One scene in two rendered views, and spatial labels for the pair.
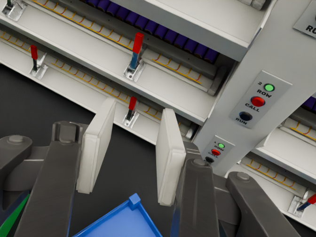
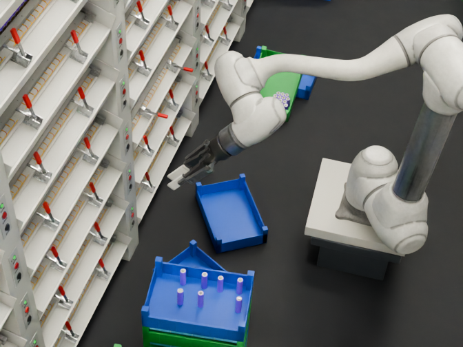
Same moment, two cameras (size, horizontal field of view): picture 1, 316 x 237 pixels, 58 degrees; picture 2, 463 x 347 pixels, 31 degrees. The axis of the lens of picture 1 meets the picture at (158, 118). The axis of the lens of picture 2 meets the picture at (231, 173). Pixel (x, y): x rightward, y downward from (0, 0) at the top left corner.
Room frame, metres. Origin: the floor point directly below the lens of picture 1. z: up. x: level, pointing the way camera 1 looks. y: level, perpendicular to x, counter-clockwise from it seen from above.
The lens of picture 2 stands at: (-0.12, 1.78, 2.48)
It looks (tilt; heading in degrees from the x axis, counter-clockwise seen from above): 47 degrees down; 271
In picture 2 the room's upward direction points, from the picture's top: 3 degrees clockwise
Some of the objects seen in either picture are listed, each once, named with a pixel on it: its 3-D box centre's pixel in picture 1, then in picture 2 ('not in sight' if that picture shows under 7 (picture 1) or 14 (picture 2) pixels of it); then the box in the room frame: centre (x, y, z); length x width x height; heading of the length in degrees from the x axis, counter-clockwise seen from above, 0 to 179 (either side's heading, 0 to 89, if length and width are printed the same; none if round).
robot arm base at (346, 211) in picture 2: not in sight; (366, 197); (-0.59, -0.24, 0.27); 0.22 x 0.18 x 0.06; 75
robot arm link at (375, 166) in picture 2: not in sight; (373, 177); (-0.59, -0.21, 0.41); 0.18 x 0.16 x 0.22; 111
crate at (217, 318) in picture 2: not in sight; (198, 298); (-0.03, 0.36, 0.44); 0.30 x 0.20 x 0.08; 174
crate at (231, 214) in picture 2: not in sight; (230, 212); (-0.10, -0.32, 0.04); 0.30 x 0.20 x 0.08; 110
